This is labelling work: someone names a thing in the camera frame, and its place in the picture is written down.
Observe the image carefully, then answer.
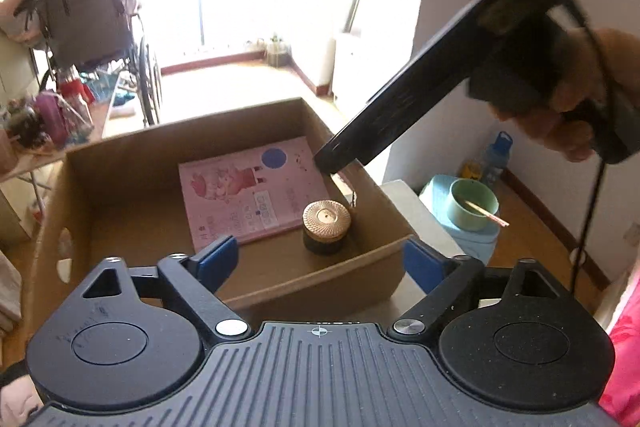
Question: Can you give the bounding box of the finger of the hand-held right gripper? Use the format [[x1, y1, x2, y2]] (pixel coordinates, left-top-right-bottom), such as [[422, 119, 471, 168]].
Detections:
[[312, 77, 426, 176]]

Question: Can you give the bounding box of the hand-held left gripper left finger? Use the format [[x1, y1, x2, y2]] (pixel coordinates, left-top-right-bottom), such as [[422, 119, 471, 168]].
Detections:
[[75, 234, 253, 348]]

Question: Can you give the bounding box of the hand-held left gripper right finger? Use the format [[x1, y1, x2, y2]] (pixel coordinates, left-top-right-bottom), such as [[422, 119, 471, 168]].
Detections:
[[392, 238, 576, 348]]

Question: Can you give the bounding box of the pink cartoon notebook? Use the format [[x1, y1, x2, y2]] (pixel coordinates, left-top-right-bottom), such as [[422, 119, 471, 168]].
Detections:
[[178, 136, 332, 253]]

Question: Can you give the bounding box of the black jar with gold lid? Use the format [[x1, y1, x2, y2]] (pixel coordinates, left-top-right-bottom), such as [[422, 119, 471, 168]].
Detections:
[[301, 200, 353, 255]]

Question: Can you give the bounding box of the brown cardboard box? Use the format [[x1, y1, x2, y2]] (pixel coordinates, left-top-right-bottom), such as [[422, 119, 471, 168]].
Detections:
[[30, 97, 421, 343]]

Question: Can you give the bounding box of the plush doll with black hair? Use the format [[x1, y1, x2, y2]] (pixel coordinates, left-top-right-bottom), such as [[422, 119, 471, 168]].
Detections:
[[0, 357, 48, 427]]

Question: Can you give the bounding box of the person's right hand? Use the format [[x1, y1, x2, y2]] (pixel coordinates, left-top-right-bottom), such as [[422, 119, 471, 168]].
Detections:
[[490, 27, 640, 162]]

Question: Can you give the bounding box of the green bowl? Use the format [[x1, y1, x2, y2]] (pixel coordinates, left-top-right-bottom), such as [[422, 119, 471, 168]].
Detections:
[[448, 178, 501, 233]]

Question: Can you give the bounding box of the light blue stool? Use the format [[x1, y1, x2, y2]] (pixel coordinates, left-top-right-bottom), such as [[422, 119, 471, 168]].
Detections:
[[419, 174, 502, 268]]

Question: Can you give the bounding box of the orange stick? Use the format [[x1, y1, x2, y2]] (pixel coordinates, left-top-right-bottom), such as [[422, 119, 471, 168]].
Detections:
[[462, 199, 511, 228]]

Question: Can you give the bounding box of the blue water bottle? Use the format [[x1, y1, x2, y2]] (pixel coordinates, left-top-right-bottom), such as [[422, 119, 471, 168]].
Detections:
[[482, 131, 516, 188]]

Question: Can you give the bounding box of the potted plant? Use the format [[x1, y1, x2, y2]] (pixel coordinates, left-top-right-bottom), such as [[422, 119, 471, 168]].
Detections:
[[265, 34, 293, 68]]

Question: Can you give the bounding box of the clear glass jar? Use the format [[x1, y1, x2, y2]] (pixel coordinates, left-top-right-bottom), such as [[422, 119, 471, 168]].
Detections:
[[60, 97, 94, 144]]

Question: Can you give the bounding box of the teal storage basket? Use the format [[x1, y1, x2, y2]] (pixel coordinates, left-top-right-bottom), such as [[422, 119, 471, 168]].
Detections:
[[87, 74, 121, 104]]

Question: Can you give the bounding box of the folding side table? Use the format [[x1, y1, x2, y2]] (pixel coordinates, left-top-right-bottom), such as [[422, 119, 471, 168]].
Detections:
[[0, 72, 121, 185]]

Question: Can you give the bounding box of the pink cup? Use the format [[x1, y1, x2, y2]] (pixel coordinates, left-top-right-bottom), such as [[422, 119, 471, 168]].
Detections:
[[37, 92, 68, 148]]

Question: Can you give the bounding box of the pink printed cloth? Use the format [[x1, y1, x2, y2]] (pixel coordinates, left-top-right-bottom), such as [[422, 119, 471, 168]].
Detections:
[[597, 267, 640, 427]]

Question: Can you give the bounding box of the red thermos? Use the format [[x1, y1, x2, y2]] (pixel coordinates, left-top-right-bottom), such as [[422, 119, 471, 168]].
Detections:
[[57, 74, 90, 108]]

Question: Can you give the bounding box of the grey wheelchair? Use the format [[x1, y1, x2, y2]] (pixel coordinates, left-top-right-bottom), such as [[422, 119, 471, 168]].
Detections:
[[15, 0, 163, 128]]

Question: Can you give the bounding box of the black cable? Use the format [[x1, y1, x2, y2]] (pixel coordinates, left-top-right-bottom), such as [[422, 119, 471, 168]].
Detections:
[[567, 0, 613, 295]]

